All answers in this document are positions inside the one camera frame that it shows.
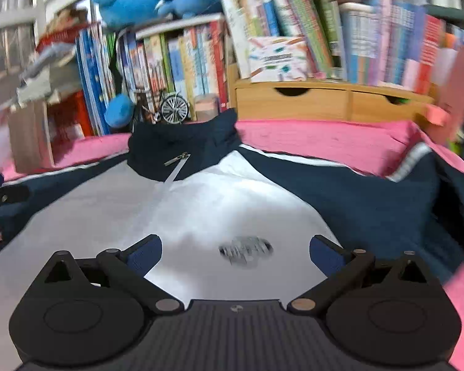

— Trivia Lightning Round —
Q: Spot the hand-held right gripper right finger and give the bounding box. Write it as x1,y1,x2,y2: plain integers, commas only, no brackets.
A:
287,234,433,315

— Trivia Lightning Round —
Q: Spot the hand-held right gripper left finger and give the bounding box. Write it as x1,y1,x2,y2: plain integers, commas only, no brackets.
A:
42,234,186,315

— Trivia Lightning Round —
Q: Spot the navy and white jacket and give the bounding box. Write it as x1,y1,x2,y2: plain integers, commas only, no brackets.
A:
0,109,464,371

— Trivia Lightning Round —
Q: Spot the red plastic crate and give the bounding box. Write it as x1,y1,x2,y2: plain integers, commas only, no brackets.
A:
48,91,95,140

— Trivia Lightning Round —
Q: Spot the pink rabbit printed blanket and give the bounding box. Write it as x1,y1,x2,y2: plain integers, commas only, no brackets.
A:
0,119,464,371

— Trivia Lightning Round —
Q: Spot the stack of papers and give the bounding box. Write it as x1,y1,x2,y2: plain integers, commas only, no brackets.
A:
17,42,82,105

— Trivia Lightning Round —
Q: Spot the row of thin blue books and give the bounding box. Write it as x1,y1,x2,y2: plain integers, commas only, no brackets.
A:
75,23,118,137

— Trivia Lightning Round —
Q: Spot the round blue plush ball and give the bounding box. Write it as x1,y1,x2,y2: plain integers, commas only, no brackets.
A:
104,93,135,129

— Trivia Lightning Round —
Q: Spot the window with grille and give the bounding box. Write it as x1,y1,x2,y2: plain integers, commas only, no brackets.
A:
0,0,39,97

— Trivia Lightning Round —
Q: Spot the miniature bicycle model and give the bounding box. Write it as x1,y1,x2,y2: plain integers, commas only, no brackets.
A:
133,89,190,125

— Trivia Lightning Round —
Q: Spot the wooden drawer organizer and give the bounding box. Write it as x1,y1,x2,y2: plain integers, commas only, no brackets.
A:
228,64,436,124

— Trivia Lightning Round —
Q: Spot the red plastic basket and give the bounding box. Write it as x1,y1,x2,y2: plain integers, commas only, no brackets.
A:
37,23,89,53

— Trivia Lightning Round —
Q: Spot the small pink box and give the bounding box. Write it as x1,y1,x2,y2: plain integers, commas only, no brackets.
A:
423,104,452,127

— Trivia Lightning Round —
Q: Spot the row of colourful picture books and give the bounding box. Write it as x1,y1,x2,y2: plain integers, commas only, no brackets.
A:
116,21,230,120

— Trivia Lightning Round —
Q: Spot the white printed cardboard box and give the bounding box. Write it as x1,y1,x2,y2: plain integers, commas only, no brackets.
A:
247,36,314,83

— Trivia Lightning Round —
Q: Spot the pink folder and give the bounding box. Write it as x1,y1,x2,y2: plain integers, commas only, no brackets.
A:
437,46,464,140

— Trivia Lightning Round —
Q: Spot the row of pastel spine books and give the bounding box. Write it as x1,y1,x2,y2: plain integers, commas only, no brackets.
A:
340,0,464,95

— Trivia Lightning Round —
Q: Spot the white shelf board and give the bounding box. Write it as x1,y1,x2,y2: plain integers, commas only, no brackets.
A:
133,13,225,39

